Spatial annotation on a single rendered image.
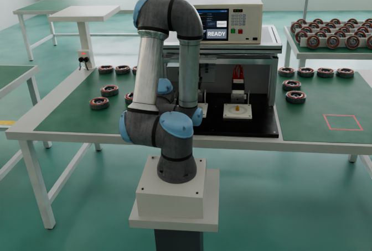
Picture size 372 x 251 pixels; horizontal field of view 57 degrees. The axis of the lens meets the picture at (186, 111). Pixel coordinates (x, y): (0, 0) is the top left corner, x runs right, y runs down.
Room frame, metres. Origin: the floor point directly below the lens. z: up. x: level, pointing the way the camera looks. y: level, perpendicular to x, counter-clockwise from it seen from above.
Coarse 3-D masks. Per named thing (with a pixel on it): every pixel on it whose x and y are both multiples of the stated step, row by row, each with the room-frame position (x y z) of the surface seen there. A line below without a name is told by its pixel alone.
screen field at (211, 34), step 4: (208, 32) 1.82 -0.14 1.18; (212, 32) 1.82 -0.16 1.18; (216, 32) 1.81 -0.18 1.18; (220, 32) 1.81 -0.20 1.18; (224, 32) 1.81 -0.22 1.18; (208, 36) 1.82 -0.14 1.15; (212, 36) 1.82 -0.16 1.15; (216, 36) 1.81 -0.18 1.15; (220, 36) 1.81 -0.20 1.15; (224, 36) 1.81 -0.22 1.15
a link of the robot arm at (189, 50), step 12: (180, 0) 1.24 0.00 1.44; (180, 12) 1.20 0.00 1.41; (192, 12) 1.22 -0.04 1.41; (180, 24) 1.20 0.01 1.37; (192, 24) 1.20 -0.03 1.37; (180, 36) 1.21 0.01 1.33; (192, 36) 1.20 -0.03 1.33; (180, 48) 1.22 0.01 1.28; (192, 48) 1.20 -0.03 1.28; (180, 60) 1.22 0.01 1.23; (192, 60) 1.20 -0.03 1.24; (180, 72) 1.21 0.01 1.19; (192, 72) 1.20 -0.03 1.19; (180, 84) 1.21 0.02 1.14; (192, 84) 1.20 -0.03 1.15; (180, 96) 1.21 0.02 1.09; (192, 96) 1.20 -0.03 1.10; (180, 108) 1.20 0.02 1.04; (192, 108) 1.19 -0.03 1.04; (192, 120) 1.18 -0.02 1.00
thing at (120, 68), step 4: (100, 68) 2.41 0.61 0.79; (104, 68) 2.43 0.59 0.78; (108, 68) 2.40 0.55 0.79; (112, 68) 2.41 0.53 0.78; (116, 68) 2.39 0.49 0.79; (120, 68) 2.43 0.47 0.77; (124, 68) 2.41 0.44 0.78; (128, 68) 2.39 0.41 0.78; (132, 68) 2.39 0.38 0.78; (136, 68) 2.41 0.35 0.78; (100, 72) 2.38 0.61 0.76; (104, 72) 2.38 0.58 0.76; (108, 72) 2.38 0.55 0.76; (116, 72) 2.37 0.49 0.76; (120, 72) 2.36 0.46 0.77; (124, 72) 2.36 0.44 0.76; (132, 72) 2.37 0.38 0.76
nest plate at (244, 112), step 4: (224, 104) 1.74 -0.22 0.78; (228, 104) 1.74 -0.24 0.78; (232, 104) 1.74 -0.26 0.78; (236, 104) 1.73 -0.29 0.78; (240, 104) 1.73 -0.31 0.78; (244, 104) 1.73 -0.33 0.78; (248, 104) 1.73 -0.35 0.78; (224, 108) 1.69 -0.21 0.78; (228, 108) 1.69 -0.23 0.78; (232, 108) 1.69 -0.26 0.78; (240, 108) 1.69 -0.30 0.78; (244, 108) 1.68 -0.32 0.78; (248, 108) 1.68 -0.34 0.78; (224, 112) 1.65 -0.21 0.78; (228, 112) 1.65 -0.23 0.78; (232, 112) 1.64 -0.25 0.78; (236, 112) 1.64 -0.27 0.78; (240, 112) 1.64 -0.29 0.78; (244, 112) 1.64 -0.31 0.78; (248, 112) 1.64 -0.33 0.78; (224, 116) 1.60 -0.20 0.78; (228, 116) 1.60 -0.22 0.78; (232, 116) 1.60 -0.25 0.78; (236, 116) 1.60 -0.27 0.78; (240, 116) 1.60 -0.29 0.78; (244, 116) 1.59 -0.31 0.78; (248, 116) 1.59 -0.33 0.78
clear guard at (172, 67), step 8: (176, 56) 1.77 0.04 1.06; (200, 56) 1.76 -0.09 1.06; (208, 56) 1.75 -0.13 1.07; (216, 56) 1.75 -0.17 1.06; (168, 64) 1.65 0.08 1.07; (176, 64) 1.65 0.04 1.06; (200, 64) 1.64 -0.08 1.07; (208, 64) 1.63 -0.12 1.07; (168, 72) 1.60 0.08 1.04; (176, 72) 1.59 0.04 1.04; (208, 72) 1.57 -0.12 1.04; (176, 80) 1.56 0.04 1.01; (200, 80) 1.55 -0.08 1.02; (208, 80) 1.54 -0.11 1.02
